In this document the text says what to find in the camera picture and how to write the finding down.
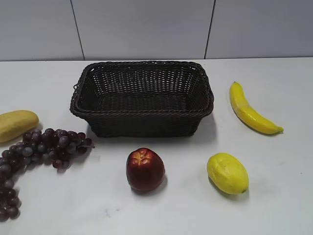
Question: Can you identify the purple grape bunch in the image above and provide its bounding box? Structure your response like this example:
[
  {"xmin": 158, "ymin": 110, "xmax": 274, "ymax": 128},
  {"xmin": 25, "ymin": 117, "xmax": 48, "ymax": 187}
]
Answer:
[{"xmin": 0, "ymin": 128, "xmax": 94, "ymax": 222}]

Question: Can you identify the red apple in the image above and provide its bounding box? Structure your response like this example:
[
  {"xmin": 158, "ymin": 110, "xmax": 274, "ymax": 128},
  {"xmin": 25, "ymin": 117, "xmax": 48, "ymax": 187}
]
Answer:
[{"xmin": 126, "ymin": 148, "xmax": 165, "ymax": 192}]

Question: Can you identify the yellow banana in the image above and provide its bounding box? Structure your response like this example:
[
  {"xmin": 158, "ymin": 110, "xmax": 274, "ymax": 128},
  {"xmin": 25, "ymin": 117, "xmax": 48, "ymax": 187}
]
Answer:
[{"xmin": 229, "ymin": 82, "xmax": 284, "ymax": 135}]

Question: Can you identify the yellow lemon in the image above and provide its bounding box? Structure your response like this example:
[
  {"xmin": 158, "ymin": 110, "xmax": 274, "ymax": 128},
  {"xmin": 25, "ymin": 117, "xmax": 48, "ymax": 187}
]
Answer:
[{"xmin": 207, "ymin": 153, "xmax": 249, "ymax": 195}]

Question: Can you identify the yellow mango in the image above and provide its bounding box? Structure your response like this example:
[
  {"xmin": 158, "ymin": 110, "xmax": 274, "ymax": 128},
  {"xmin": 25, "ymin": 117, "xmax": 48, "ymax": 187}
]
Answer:
[{"xmin": 0, "ymin": 110, "xmax": 39, "ymax": 143}]

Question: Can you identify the black woven rectangular basket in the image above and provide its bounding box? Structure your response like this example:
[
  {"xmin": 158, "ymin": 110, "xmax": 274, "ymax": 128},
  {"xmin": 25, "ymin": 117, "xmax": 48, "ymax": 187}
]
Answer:
[{"xmin": 70, "ymin": 61, "xmax": 214, "ymax": 138}]

